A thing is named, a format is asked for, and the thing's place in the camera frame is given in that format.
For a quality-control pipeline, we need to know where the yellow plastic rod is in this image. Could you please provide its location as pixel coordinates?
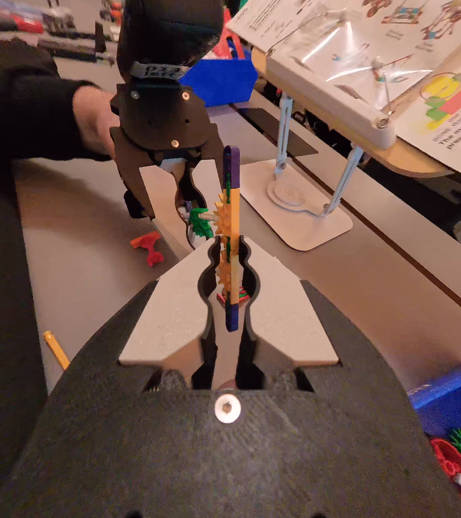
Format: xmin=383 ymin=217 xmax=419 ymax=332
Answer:
xmin=43 ymin=331 xmax=71 ymax=370

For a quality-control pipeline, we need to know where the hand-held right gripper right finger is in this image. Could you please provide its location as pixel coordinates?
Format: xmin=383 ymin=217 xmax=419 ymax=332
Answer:
xmin=236 ymin=236 xmax=340 ymax=391

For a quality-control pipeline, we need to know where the colourful toy construction car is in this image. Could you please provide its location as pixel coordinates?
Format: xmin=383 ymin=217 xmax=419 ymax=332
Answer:
xmin=188 ymin=146 xmax=252 ymax=333

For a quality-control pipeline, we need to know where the printed toy packaging bag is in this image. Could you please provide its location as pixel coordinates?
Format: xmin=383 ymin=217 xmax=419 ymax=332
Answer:
xmin=212 ymin=8 xmax=251 ymax=61

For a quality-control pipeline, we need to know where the person's left hand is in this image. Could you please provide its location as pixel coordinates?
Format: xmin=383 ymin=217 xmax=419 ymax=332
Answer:
xmin=73 ymin=86 xmax=120 ymax=159

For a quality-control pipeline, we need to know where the blue bin with white tag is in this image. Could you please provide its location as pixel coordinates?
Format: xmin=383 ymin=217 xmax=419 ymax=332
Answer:
xmin=408 ymin=358 xmax=461 ymax=518

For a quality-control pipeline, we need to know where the orange red connector piece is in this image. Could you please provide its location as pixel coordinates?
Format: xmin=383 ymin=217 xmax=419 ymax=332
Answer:
xmin=130 ymin=231 xmax=165 ymax=267

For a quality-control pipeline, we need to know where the plain blue plastic bin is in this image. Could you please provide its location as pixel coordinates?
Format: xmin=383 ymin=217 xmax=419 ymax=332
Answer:
xmin=179 ymin=57 xmax=259 ymax=108

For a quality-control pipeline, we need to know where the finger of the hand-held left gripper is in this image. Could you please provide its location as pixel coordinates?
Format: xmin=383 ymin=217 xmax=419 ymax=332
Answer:
xmin=192 ymin=159 xmax=226 ymax=211
xmin=138 ymin=165 xmax=195 ymax=251

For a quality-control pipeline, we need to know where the white document stand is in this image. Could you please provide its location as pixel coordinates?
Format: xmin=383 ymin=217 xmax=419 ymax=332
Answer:
xmin=239 ymin=40 xmax=456 ymax=251

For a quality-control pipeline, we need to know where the red black tool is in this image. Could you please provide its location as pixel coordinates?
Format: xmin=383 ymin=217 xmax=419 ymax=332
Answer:
xmin=0 ymin=10 xmax=45 ymax=34

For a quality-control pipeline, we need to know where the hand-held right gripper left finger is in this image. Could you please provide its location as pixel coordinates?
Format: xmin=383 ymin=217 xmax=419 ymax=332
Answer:
xmin=119 ymin=237 xmax=221 ymax=391

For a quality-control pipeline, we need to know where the person's left forearm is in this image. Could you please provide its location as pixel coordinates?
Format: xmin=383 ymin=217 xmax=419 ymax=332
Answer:
xmin=0 ymin=38 xmax=107 ymax=162

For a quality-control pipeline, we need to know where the toy models picture leaflet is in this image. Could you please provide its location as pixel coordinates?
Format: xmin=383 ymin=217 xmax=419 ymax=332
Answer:
xmin=226 ymin=0 xmax=461 ymax=118

